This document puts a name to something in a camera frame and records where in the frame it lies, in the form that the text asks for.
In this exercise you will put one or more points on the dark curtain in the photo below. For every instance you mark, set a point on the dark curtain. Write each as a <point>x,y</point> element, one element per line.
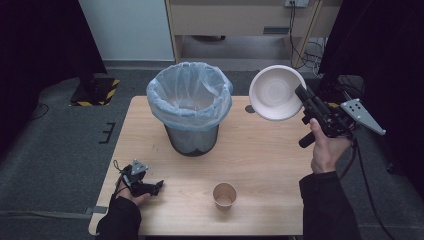
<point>40,50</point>
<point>383,50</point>

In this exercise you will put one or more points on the person's right hand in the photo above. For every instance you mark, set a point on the person's right hand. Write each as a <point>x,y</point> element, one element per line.
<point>328,151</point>

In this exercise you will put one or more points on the white power strip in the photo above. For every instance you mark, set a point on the white power strip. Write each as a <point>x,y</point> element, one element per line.
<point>296,2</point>

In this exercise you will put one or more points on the person's left hand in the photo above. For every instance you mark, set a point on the person's left hand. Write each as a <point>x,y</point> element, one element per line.
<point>135,199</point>

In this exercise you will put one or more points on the white disposable bowl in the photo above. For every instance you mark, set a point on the white disposable bowl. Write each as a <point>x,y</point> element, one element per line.
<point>273,93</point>

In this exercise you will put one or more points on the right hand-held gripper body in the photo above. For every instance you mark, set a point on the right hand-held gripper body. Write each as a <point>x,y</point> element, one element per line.
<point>336,121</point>

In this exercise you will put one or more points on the dark round table grommet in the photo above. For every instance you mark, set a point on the dark round table grommet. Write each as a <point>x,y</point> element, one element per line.
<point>248,109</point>

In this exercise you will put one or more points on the metal mesh trash bin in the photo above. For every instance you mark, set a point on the metal mesh trash bin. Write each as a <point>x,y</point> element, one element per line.
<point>191,141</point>

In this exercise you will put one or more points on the beige wooden desk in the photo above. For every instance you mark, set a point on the beige wooden desk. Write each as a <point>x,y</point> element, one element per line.
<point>233,20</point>

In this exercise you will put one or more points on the brown paper cup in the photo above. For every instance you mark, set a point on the brown paper cup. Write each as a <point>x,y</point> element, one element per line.
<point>224,196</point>

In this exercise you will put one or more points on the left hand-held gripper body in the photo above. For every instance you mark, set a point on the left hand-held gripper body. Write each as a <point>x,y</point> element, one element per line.
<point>137,167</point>

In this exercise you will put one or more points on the blue plastic bin bag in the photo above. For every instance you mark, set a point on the blue plastic bin bag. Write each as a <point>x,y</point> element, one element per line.
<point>190,90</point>

